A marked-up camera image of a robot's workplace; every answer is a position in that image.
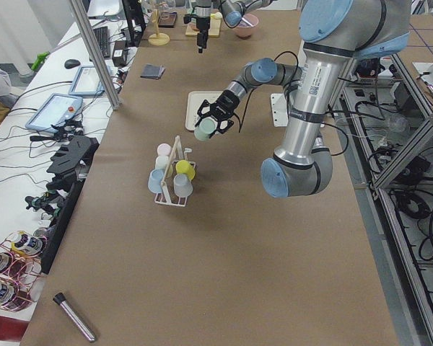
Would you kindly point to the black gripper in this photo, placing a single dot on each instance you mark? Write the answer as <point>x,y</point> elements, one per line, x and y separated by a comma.
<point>224,104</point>
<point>203,23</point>

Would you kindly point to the mint green cup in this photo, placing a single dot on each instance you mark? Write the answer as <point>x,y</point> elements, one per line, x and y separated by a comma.
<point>205,129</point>

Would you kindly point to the cream rabbit tray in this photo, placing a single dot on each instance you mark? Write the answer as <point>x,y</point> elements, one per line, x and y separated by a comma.
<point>195,99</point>

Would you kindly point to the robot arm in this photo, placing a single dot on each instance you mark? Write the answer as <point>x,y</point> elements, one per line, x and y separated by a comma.
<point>232,13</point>
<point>333,32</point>

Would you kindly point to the yellow cup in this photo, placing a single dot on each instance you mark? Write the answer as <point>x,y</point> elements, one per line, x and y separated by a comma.
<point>185,167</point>

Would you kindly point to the pink cup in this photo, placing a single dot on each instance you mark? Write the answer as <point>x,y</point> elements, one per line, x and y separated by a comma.
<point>164,149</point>

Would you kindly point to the cream cup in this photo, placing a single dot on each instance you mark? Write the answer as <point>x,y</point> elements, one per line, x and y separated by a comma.
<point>166,164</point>

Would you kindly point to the grey cup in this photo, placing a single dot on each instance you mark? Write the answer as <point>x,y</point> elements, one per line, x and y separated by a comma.
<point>182,186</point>

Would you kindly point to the light blue cup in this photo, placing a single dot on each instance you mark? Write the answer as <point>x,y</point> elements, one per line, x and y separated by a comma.
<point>155,179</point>

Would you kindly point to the bamboo cutting board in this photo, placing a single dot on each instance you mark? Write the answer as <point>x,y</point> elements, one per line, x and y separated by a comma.
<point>215,24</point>

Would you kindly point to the pink bowl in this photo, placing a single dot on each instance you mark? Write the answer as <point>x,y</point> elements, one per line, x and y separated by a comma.
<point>247,26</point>

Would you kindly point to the black framed box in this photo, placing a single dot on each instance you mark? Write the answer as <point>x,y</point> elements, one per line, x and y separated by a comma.
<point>167,20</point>

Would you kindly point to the wooden mug tree stand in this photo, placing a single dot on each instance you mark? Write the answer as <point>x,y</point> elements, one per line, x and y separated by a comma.
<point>157,38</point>

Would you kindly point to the folded grey cloth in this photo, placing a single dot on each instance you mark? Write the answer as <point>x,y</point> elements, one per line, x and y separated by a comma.
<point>152,71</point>

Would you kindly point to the black keyboard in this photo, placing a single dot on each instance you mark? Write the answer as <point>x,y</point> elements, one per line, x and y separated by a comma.
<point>102,38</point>

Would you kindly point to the black computer mouse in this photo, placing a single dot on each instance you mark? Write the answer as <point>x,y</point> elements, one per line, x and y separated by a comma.
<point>71,63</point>

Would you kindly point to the black stepped holder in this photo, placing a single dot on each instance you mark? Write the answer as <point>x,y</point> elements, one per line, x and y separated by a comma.
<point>67,158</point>

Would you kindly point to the blue teach pendant tablet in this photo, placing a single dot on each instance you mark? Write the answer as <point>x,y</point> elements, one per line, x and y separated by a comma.
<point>54,112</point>

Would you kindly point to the metal tube with black cap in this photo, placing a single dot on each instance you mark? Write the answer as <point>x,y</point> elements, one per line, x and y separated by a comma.
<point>74,316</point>

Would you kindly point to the white wire cup rack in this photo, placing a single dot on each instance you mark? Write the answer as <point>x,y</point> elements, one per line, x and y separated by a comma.
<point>171,181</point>

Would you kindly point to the aluminium frame post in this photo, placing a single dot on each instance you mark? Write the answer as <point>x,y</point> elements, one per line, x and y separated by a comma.
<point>90,42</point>

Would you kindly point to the copper wire spool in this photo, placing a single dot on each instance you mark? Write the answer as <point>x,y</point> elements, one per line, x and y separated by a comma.
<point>26,244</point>
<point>14,296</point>
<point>15,266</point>

